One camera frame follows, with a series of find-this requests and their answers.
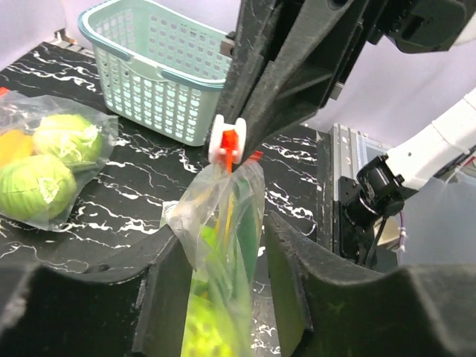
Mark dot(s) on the aluminium frame rail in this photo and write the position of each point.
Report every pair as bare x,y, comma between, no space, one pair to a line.
351,150

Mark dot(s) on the dark green fake cucumber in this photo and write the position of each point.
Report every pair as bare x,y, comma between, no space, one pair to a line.
234,239

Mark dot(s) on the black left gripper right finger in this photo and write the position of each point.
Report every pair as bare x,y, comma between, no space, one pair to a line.
325,305

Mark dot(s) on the teal plastic basket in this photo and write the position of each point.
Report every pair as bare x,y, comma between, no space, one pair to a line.
157,68

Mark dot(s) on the bumpy green fake fruit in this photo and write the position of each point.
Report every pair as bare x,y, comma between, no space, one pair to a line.
209,328

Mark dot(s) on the green fake cabbage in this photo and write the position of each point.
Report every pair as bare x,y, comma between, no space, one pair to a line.
71,138
36,188

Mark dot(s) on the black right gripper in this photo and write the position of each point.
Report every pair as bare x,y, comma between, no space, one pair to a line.
414,27

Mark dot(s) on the orange fake fruit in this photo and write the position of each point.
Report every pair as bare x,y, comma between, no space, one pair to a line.
15,145

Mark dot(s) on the green fake cabbage right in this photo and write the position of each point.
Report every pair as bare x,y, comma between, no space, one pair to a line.
71,138

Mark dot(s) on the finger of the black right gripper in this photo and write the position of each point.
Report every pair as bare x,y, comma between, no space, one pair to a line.
261,31
297,83

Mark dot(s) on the clear zip bag red seal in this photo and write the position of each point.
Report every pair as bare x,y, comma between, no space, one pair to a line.
199,206

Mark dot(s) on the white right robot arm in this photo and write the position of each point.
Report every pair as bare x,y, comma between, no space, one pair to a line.
384,184

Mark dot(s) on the green fake cabbage left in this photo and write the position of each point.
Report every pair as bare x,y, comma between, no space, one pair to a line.
36,188

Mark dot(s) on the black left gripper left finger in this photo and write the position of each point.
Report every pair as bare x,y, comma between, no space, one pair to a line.
133,304

